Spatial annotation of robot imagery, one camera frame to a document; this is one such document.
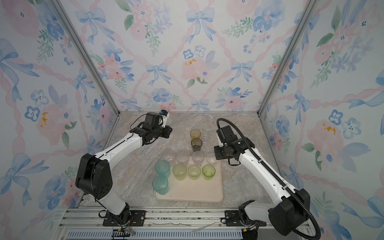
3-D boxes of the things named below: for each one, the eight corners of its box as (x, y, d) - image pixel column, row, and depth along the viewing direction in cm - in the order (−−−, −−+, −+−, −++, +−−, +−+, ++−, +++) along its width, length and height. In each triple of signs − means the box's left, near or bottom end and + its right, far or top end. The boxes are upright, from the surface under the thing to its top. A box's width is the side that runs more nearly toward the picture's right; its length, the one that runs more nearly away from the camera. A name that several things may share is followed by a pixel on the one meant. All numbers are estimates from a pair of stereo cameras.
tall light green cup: (180, 182, 87) (178, 176, 80) (172, 174, 90) (171, 167, 83) (188, 174, 90) (188, 168, 83) (181, 166, 93) (180, 160, 86)
